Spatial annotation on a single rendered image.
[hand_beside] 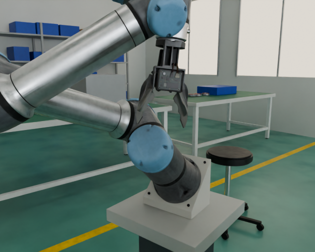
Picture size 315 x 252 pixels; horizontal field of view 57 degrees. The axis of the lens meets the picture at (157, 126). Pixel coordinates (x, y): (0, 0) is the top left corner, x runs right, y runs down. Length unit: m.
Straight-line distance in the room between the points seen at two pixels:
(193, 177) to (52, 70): 0.51
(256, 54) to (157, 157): 5.33
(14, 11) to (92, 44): 6.29
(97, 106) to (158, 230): 0.37
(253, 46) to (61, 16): 4.12
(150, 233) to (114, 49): 0.52
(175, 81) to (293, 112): 5.04
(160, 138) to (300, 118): 4.96
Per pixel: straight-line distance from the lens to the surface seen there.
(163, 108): 3.16
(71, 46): 0.55
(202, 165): 0.93
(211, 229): 0.85
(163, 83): 0.67
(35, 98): 0.57
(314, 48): 5.51
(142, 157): 0.74
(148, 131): 0.77
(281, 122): 5.78
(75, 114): 0.76
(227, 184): 2.30
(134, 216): 0.90
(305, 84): 5.55
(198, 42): 6.87
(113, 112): 0.80
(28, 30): 6.26
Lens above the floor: 1.18
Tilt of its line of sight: 12 degrees down
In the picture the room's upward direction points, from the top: straight up
